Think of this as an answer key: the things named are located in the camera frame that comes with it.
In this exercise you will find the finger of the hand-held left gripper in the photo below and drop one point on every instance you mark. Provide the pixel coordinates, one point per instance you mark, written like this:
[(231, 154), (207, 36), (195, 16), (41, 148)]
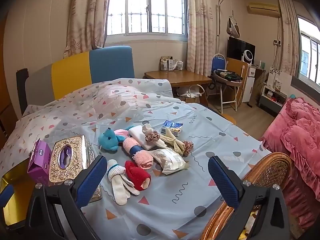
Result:
[(6, 196)]

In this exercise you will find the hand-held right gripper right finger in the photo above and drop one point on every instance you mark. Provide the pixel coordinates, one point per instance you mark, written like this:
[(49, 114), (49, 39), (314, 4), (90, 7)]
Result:
[(223, 182)]

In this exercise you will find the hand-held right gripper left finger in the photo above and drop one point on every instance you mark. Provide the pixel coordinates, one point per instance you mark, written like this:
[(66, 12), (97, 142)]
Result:
[(91, 177)]

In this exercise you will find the brown satin scrunchie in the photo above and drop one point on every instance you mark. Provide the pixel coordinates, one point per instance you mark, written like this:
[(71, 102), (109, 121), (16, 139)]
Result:
[(151, 137), (187, 147)]

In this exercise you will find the cream ribbed cloth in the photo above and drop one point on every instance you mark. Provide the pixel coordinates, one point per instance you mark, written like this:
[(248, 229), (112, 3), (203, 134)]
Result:
[(175, 142)]

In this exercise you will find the clear embossed plastic tray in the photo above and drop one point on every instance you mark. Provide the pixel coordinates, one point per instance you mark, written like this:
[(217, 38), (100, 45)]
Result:
[(75, 160)]

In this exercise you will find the white knitted glove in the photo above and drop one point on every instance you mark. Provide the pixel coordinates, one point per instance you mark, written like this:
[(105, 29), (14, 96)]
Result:
[(120, 187)]

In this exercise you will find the blue teddy bear plush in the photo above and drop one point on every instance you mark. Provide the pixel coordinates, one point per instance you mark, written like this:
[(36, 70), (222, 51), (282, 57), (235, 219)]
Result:
[(108, 140)]

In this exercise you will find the purple cardboard box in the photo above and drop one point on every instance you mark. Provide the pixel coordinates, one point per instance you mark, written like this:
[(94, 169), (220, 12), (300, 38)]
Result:
[(37, 165)]

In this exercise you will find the red knitted sock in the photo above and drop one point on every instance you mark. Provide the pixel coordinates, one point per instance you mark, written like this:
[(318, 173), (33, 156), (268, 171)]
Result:
[(136, 175)]

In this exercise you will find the wicker chair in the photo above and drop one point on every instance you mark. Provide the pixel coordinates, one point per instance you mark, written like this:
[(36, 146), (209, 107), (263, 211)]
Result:
[(270, 167)]

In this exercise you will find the patterned plastic tablecloth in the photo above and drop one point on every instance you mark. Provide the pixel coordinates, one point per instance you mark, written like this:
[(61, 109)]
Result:
[(175, 187)]

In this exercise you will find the pink and blue sock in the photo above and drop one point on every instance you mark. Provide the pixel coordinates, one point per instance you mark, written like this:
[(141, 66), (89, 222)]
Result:
[(130, 146)]

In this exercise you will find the white plastic snack bag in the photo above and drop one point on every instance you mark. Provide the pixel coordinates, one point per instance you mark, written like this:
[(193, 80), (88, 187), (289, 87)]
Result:
[(170, 161)]

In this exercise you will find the beige knotted cloth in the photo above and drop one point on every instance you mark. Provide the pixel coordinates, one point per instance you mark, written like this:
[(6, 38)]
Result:
[(148, 129)]

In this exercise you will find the blue tissue pack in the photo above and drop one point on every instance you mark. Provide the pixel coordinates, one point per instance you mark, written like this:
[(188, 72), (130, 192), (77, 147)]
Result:
[(172, 126)]

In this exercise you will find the pink ruffled bedding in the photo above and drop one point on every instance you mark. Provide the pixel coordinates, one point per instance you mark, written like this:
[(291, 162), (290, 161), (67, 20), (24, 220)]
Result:
[(300, 140)]

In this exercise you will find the white tote bag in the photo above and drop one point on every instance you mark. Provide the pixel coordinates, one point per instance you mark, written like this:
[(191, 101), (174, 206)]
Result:
[(190, 92)]

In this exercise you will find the grey low shelf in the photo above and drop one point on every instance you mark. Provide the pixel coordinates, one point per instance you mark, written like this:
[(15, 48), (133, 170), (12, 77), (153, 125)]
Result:
[(272, 98)]

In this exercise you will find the white cabinet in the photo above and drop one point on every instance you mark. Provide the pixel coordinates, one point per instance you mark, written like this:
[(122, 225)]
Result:
[(248, 87)]

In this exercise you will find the wooden wardrobe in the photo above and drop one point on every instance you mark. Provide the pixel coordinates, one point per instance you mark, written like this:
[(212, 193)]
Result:
[(5, 92)]

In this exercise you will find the dark wooden chair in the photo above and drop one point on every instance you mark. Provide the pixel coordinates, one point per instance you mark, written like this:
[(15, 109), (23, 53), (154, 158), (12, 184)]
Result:
[(22, 90)]

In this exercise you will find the dark printed bag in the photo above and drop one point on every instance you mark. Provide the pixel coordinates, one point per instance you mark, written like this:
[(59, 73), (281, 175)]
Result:
[(227, 75)]

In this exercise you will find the wooden table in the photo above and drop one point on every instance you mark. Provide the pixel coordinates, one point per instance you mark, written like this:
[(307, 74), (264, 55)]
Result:
[(180, 77)]

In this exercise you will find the wooden board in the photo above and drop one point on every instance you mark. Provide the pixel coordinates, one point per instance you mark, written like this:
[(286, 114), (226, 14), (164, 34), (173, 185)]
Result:
[(236, 66)]

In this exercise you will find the blue padded chair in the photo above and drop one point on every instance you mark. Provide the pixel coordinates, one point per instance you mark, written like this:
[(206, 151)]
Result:
[(218, 63)]

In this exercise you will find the white round fan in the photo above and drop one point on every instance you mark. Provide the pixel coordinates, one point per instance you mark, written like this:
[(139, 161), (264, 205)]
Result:
[(247, 55)]

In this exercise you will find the cluster of small containers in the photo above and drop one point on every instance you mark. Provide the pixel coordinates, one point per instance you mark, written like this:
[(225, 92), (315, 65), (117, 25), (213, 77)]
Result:
[(171, 63)]

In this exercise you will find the black television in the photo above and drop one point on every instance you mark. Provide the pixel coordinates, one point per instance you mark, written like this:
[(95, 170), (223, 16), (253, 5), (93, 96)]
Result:
[(236, 48)]

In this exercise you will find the beige patterned curtain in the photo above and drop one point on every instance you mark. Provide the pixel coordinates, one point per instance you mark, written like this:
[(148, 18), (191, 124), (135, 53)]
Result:
[(287, 35), (200, 30), (87, 15)]

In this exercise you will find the hanging grey bag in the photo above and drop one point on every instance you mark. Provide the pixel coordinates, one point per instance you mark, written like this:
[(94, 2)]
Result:
[(233, 27)]

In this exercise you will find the side window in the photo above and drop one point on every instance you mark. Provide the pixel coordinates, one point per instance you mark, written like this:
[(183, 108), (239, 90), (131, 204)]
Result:
[(310, 52)]

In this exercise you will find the metal pole stand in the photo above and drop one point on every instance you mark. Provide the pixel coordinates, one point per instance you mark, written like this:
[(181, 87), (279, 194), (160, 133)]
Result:
[(219, 25)]

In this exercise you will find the barred window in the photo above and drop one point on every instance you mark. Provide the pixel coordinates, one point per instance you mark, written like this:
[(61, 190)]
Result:
[(147, 7)]

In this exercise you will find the wall air conditioner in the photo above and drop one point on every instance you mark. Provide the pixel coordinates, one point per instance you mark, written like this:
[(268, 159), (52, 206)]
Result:
[(262, 8)]

